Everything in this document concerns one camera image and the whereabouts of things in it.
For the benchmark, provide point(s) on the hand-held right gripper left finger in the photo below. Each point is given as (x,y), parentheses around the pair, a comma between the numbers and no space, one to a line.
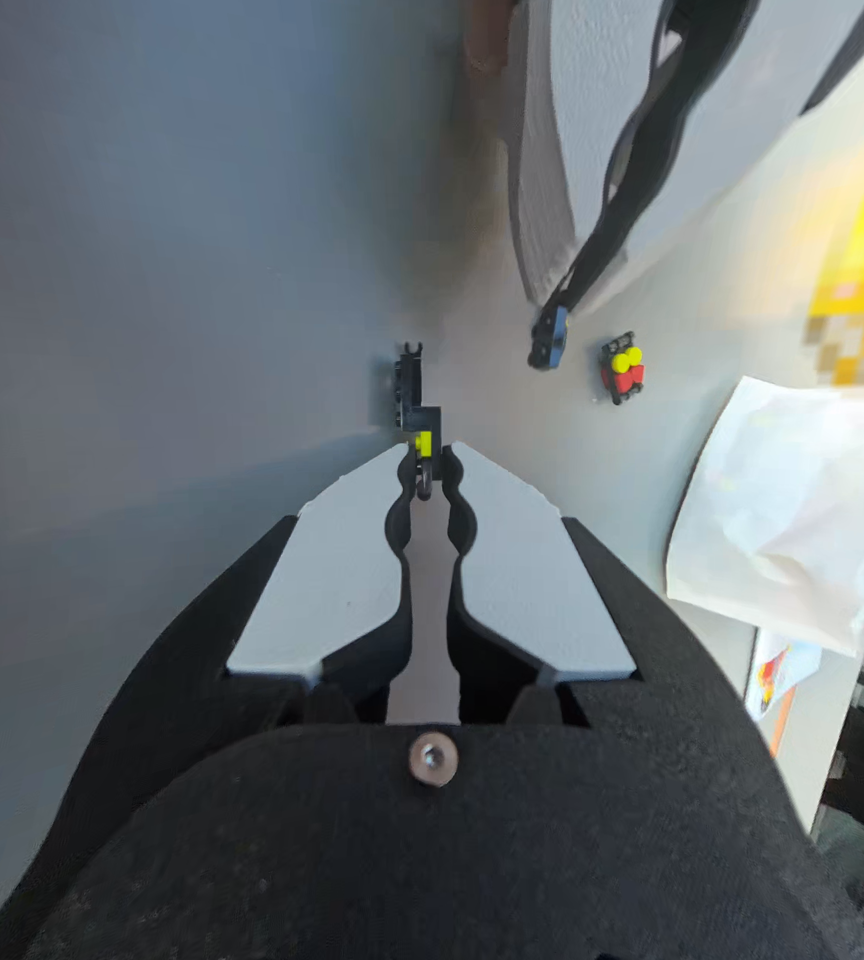
(320,593)

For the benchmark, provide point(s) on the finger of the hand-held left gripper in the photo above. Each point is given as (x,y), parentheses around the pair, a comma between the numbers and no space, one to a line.
(762,135)
(574,135)

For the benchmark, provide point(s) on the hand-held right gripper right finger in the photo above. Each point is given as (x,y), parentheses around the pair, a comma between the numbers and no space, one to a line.
(544,593)

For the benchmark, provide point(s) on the black lego bracket yellow stud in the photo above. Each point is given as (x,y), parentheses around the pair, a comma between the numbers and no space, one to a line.
(419,417)

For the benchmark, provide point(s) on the small black lego piece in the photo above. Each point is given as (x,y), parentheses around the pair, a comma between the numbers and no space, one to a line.
(550,338)

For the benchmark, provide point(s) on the black red yellow brick plate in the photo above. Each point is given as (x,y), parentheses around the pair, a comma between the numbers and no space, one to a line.
(622,368)

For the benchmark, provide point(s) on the torn printed white paper bag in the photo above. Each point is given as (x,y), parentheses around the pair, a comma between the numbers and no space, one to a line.
(799,510)

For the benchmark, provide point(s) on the person's left hand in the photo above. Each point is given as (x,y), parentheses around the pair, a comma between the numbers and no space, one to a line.
(484,33)

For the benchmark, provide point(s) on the white blue instruction leaflet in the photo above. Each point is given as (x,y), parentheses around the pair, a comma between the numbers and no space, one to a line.
(777,675)

